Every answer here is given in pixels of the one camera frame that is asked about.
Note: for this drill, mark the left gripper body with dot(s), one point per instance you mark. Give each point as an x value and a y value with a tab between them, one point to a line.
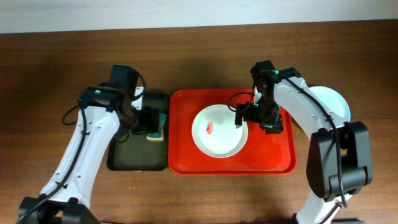
150	119

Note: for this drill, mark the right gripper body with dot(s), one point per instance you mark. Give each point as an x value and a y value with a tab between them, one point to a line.
249	112

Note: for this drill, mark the green and yellow sponge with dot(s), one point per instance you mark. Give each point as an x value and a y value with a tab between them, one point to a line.
159	136

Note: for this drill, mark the white plate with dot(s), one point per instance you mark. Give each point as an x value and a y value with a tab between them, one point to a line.
214	132

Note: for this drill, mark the light blue plate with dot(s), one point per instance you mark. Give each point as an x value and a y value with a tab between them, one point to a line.
333	100

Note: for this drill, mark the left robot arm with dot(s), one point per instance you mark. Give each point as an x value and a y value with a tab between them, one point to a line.
105	111

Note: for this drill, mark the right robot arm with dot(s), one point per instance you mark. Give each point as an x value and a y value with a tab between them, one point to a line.
339	158

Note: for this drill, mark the dark green plastic tray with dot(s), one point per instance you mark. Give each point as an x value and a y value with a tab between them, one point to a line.
134	152

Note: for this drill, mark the red plastic tray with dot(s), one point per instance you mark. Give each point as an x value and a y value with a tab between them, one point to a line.
263	154

